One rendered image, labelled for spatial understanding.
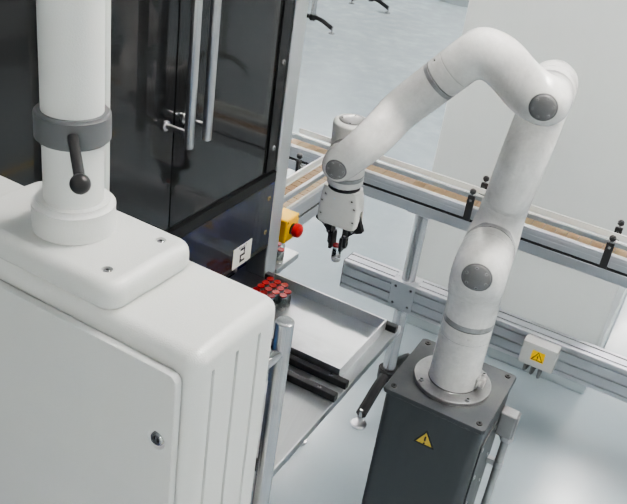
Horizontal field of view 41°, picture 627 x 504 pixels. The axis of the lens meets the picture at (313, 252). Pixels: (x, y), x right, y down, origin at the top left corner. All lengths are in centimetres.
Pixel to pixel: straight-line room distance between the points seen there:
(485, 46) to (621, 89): 155
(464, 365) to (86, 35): 131
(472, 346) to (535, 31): 158
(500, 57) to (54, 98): 99
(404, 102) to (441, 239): 187
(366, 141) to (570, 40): 158
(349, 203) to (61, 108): 106
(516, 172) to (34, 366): 107
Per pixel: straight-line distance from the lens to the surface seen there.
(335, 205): 192
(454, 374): 199
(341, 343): 208
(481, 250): 178
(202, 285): 100
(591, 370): 295
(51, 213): 100
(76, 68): 93
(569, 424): 352
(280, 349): 109
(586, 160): 329
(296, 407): 187
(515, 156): 175
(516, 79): 166
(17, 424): 116
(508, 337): 298
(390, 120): 176
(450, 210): 282
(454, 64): 171
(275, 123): 206
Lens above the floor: 209
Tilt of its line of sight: 30 degrees down
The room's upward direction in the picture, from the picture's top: 9 degrees clockwise
